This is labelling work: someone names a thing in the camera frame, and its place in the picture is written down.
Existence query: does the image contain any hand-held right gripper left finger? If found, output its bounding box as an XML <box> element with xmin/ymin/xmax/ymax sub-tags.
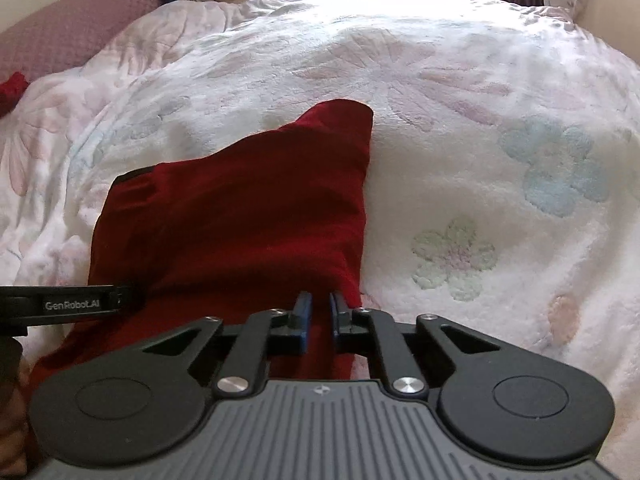
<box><xmin>131</xmin><ymin>291</ymin><xmax>314</xmax><ymax>397</ymax></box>

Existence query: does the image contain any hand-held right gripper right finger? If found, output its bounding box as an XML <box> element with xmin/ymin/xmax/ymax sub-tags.
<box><xmin>328</xmin><ymin>291</ymin><xmax>502</xmax><ymax>396</ymax></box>

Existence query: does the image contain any red zip-neck top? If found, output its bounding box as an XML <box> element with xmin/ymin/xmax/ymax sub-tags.
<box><xmin>20</xmin><ymin>99</ymin><xmax>375</xmax><ymax>402</ymax></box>

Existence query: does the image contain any person's left hand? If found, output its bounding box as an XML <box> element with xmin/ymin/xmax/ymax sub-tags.
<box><xmin>0</xmin><ymin>384</ymin><xmax>32</xmax><ymax>478</ymax></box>

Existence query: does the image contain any white floral fleece blanket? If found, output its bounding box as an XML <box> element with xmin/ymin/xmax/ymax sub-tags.
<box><xmin>0</xmin><ymin>0</ymin><xmax>640</xmax><ymax>467</ymax></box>

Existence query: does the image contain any small red cloth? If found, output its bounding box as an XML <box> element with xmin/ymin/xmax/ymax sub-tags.
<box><xmin>0</xmin><ymin>72</ymin><xmax>29</xmax><ymax>117</ymax></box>

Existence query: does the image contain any pink quilted pillow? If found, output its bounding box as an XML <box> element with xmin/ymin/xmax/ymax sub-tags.
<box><xmin>0</xmin><ymin>0</ymin><xmax>165</xmax><ymax>84</ymax></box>

